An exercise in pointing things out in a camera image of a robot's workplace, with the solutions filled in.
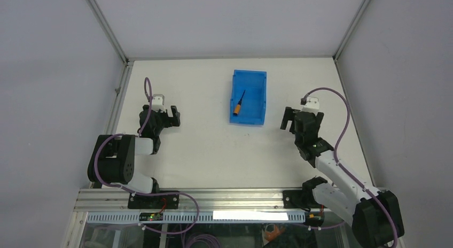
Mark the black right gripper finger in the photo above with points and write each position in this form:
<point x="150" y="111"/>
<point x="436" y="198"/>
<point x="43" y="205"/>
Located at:
<point x="319" y="119"/>
<point x="289" y="116"/>

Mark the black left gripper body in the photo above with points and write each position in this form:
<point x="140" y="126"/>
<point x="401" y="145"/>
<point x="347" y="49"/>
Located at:
<point x="162" y="119"/>

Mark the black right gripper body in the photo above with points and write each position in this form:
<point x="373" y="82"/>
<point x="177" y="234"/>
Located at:
<point x="297" y="141"/>

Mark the orange handled screwdriver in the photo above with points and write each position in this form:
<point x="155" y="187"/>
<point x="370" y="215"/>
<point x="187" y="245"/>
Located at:
<point x="238" y="105"/>

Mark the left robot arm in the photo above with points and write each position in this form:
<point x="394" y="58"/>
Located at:
<point x="113" y="157"/>

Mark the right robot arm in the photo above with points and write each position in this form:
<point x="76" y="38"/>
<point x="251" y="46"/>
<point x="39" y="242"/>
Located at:
<point x="373" y="215"/>

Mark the blue plastic bin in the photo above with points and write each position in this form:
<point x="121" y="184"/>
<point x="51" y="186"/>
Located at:
<point x="254" y="103"/>

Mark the orange object below table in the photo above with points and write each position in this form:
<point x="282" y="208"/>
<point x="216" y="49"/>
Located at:
<point x="272" y="231"/>

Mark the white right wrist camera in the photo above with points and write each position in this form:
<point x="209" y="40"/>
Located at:
<point x="310" y="104"/>

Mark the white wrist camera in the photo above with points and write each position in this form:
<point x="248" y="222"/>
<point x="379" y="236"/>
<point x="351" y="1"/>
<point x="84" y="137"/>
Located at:
<point x="310" y="104"/>
<point x="158" y="103"/>

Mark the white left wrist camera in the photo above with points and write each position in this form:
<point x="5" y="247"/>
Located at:
<point x="158" y="103"/>

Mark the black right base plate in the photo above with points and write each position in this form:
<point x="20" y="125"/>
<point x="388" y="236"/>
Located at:
<point x="298" y="199"/>

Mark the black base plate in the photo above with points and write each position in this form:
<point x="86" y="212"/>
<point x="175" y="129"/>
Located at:
<point x="168" y="200"/>
<point x="298" y="199"/>

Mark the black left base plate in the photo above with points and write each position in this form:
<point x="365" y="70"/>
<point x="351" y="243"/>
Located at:
<point x="168" y="200"/>

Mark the white slotted cable duct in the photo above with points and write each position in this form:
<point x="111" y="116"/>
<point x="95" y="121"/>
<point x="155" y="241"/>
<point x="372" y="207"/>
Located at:
<point x="201" y="217"/>

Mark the aluminium frame rail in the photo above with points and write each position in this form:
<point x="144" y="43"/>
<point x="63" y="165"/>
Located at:
<point x="253" y="199"/>

